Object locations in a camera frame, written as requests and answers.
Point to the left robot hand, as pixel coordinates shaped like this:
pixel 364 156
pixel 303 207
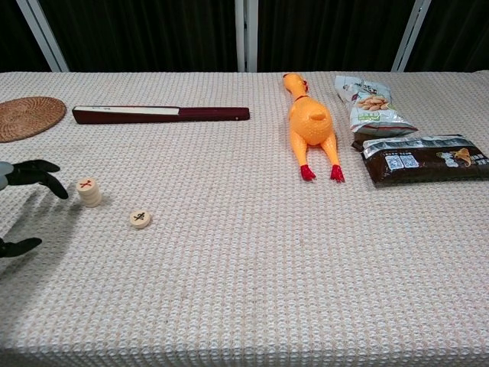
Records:
pixel 34 172

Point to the wooden chess piece red character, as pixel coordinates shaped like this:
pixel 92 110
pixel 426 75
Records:
pixel 85 184

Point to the round woven rattan coaster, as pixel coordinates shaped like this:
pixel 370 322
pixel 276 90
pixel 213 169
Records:
pixel 30 116

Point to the dark curtain panel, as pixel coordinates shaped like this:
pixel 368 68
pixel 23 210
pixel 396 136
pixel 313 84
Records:
pixel 145 34
pixel 15 46
pixel 458 34
pixel 328 34

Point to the beige waffle tablecloth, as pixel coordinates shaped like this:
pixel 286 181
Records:
pixel 267 267

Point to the yellow rubber chicken toy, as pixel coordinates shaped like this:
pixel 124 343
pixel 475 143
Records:
pixel 311 122

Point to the pale green nut snack bag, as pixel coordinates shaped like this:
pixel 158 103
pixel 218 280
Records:
pixel 374 111

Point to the brown snack packet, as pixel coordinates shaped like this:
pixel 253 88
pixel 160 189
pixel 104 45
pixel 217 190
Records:
pixel 420 168

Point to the white metal frame post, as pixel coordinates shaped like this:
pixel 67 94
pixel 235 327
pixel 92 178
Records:
pixel 240 38
pixel 44 38
pixel 410 38

